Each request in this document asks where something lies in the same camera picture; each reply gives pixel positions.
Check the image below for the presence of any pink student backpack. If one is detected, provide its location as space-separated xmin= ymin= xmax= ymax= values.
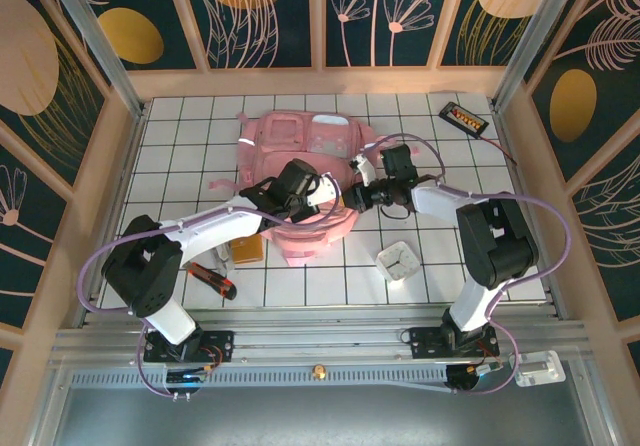
xmin=207 ymin=109 xmax=401 ymax=268

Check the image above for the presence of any black charger with orange cells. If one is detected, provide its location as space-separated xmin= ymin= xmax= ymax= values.
xmin=438 ymin=101 xmax=490 ymax=138

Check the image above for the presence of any white square alarm clock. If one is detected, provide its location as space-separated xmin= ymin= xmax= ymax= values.
xmin=375 ymin=239 xmax=419 ymax=281

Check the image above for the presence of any orange black utility knife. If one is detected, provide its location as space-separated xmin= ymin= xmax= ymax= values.
xmin=185 ymin=261 xmax=239 ymax=301

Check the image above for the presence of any grey metal sheet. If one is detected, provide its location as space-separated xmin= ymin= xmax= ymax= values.
xmin=29 ymin=383 xmax=616 ymax=446

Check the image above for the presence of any clear acrylic block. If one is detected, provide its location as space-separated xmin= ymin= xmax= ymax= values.
xmin=513 ymin=349 xmax=567 ymax=388

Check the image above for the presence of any thin red black wire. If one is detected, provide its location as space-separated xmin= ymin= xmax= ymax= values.
xmin=474 ymin=133 xmax=519 ymax=166

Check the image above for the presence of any aluminium mounting rail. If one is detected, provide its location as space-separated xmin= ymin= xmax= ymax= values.
xmin=54 ymin=305 xmax=586 ymax=367

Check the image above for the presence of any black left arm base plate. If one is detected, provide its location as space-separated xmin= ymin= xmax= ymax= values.
xmin=143 ymin=329 xmax=236 ymax=365

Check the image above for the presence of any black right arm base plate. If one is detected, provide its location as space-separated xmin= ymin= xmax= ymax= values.
xmin=408 ymin=325 xmax=501 ymax=362

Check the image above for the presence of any aluminium frame post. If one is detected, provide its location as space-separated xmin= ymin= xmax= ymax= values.
xmin=39 ymin=0 xmax=149 ymax=120
xmin=489 ymin=0 xmax=586 ymax=112

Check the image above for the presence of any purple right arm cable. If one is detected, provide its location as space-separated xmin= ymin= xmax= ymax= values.
xmin=364 ymin=133 xmax=574 ymax=397

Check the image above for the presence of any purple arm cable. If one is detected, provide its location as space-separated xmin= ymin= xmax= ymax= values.
xmin=364 ymin=133 xmax=574 ymax=397
xmin=77 ymin=173 xmax=346 ymax=401

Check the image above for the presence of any grey slotted cable duct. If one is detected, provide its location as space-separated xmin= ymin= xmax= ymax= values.
xmin=69 ymin=365 xmax=451 ymax=390

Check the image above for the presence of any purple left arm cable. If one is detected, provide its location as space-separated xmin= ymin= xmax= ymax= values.
xmin=77 ymin=173 xmax=346 ymax=401

